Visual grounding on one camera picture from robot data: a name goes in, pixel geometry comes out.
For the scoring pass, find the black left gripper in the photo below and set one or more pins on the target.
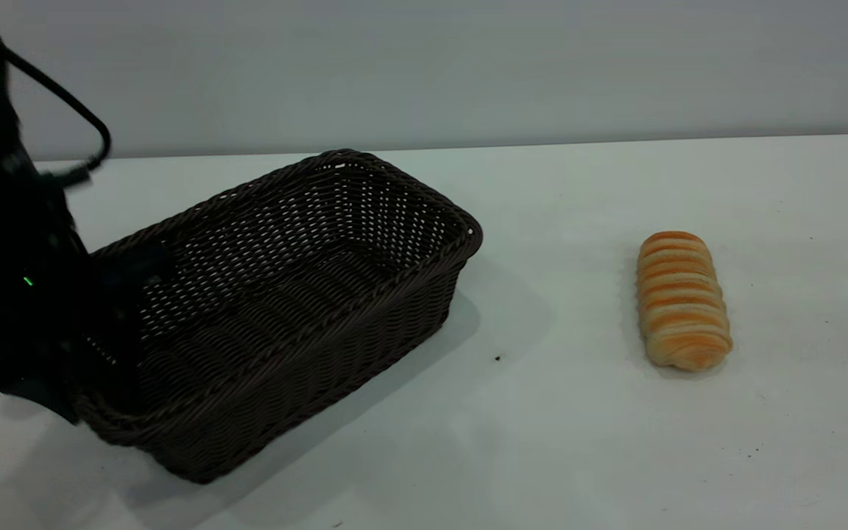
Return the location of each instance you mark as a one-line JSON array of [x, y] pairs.
[[19, 294]]

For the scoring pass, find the dark brown woven basket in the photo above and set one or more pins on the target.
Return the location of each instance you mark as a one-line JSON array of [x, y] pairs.
[[306, 338]]

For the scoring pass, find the striped golden bread roll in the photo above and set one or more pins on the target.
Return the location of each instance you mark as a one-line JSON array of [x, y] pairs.
[[682, 302]]

